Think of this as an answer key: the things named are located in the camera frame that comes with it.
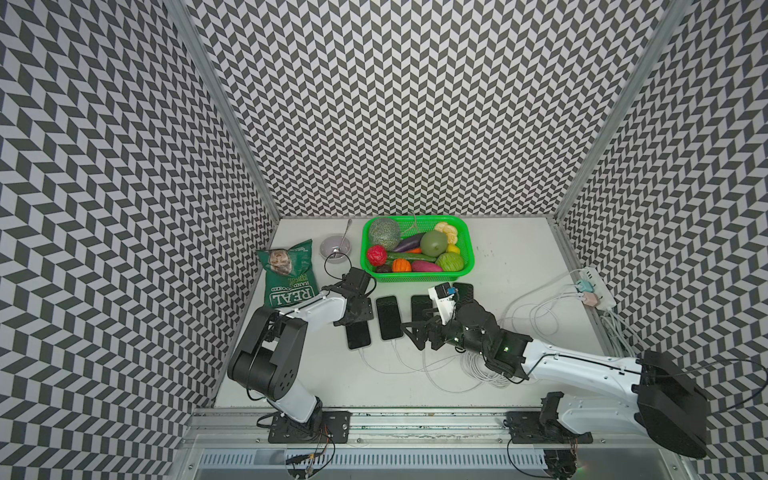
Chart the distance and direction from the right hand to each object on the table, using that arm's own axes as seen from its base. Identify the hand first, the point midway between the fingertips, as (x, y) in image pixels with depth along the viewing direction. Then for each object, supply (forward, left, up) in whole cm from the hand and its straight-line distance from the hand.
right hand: (413, 326), depth 75 cm
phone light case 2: (+10, +7, -15) cm, 19 cm away
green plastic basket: (+40, 0, -5) cm, 41 cm away
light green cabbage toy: (+24, -13, -6) cm, 28 cm away
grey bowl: (+35, +28, -9) cm, 46 cm away
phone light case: (+4, +16, -14) cm, 21 cm away
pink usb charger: (+14, -57, -14) cm, 61 cm away
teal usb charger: (+19, -57, -13) cm, 62 cm away
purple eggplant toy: (+35, 0, -9) cm, 36 cm away
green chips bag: (+23, +40, -11) cm, 47 cm away
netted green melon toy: (+34, +9, -2) cm, 35 cm away
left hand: (+10, +17, -15) cm, 25 cm away
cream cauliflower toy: (+39, -15, -9) cm, 43 cm away
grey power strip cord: (+3, -63, -16) cm, 65 cm away
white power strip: (+14, -62, -14) cm, 65 cm away
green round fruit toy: (+32, -8, -6) cm, 34 cm away
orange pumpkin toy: (+24, +3, -7) cm, 25 cm away
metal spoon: (+34, +26, -11) cm, 44 cm away
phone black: (+16, -17, -11) cm, 26 cm away
